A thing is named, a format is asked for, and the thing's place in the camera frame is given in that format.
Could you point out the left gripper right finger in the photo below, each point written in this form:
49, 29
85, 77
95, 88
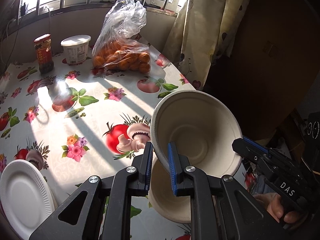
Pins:
189, 181

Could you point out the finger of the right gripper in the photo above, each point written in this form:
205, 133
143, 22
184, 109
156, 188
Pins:
255, 147
239, 147

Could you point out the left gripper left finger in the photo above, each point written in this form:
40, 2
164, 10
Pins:
131, 181

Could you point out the beige paper bowl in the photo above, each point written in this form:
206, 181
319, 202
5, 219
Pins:
202, 128
162, 199

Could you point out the right hand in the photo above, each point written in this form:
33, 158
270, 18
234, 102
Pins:
272, 203

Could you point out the white paper plate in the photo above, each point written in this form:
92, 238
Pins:
25, 197

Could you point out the heart pattern curtain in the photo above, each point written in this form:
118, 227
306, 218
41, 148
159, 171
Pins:
203, 31

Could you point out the plastic bag of oranges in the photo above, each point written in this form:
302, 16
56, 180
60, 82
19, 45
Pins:
115, 48

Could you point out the white plastic tub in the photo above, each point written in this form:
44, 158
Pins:
75, 48

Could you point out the red label sauce jar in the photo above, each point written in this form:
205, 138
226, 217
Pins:
42, 46

